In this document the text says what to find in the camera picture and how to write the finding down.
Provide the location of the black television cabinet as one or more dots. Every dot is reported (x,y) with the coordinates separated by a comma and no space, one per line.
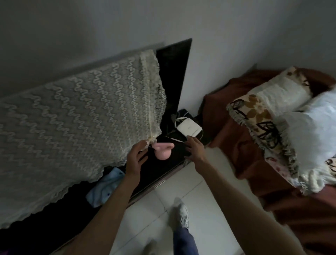
(157,168)

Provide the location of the grey sneaker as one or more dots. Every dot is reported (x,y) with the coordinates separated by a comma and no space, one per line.
(180,212)

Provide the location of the person's right forearm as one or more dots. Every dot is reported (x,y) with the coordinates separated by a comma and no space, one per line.
(241,210)

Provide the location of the person's left forearm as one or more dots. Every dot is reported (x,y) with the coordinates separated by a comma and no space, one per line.
(105,218)

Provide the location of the person's blue trouser leg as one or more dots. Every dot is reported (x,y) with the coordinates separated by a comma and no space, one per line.
(185,243)

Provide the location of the white fluffy pillow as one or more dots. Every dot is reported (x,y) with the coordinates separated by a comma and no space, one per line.
(309,131)

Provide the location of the floral fringed throw blanket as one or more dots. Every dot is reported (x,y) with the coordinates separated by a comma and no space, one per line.
(258,118)

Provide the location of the light blue cloth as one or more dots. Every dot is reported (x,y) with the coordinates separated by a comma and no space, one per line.
(105,187)

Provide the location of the white router box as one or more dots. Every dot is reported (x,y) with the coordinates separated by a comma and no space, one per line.
(189,128)

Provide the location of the brown bed blanket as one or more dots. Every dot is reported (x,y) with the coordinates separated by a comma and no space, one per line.
(225,126)

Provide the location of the black flat television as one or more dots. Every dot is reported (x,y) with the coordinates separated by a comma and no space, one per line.
(173,78)

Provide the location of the person's left thumb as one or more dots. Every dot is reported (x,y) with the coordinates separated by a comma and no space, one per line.
(144,158)

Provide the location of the person's right thumb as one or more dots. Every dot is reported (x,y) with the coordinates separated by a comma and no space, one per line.
(188,156)

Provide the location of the white lace cover cloth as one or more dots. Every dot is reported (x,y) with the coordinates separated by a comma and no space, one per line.
(73,131)

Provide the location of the pink soft toy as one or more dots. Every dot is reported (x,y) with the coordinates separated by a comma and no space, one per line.
(163,151)

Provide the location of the person's right hand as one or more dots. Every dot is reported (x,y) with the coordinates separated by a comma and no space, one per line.
(196,152)

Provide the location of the person's left hand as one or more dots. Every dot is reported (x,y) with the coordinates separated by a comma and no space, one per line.
(133,160)

